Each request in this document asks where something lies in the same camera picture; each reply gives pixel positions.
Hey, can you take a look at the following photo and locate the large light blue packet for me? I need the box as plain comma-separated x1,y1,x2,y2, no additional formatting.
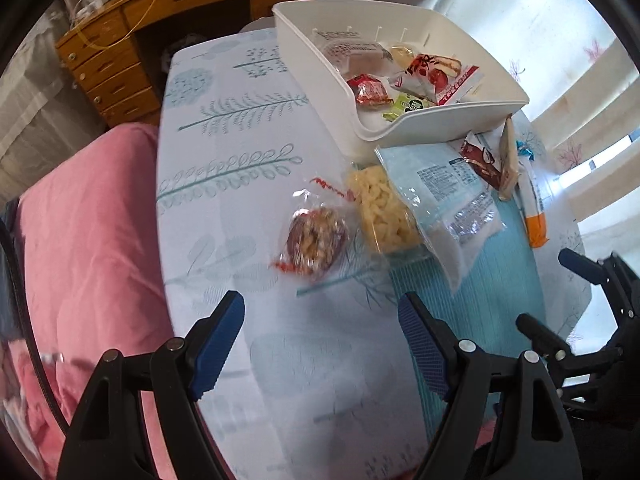
374,141,503,295

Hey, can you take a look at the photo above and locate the small red white packet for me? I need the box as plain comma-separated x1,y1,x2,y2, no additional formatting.
347,73,395,110

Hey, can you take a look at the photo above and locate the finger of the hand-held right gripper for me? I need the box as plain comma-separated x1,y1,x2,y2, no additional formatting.
516,313,576,361
558,248,626,291

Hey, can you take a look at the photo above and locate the yellow chips packet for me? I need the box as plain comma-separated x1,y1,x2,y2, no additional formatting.
345,162,433,261

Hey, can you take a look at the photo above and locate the clear nut ball packet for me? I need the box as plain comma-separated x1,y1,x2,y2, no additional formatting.
270,177,358,283

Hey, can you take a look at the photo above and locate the small green packet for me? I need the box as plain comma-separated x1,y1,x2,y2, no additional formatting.
381,95,437,123

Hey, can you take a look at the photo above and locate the leaf print tablecloth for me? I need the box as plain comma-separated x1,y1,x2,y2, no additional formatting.
155,27,596,480

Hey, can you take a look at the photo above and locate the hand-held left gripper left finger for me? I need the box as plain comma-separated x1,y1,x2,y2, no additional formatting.
56,290,246,480

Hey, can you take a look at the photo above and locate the beige biscuit packet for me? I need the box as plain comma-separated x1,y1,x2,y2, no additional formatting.
497,115,522,202

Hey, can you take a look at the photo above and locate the pink blanket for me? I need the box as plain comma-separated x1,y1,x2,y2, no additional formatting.
0,122,201,480

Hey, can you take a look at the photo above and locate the red date print packet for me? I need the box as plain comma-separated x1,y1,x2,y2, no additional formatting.
395,51,486,107

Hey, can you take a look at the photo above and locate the yellow cable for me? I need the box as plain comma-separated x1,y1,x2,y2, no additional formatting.
75,0,168,51

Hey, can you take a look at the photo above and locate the dark red chocolate packet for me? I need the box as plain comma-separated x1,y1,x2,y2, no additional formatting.
460,131,503,191

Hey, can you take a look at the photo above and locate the clear orange puffs packet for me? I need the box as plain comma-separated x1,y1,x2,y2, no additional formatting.
314,29,396,78

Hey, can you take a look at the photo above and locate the orange white stick packet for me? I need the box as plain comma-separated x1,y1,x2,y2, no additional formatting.
515,152,551,250

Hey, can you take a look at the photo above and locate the clear yellow cracker packet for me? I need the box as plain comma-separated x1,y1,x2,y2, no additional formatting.
390,44,418,68

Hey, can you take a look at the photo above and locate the white plastic storage bin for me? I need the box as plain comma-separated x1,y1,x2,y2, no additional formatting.
272,0,531,153

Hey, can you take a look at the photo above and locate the dark trash bin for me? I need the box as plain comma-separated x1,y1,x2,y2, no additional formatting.
162,32,206,68

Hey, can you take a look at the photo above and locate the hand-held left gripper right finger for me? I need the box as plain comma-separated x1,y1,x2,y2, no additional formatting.
397,291,586,480

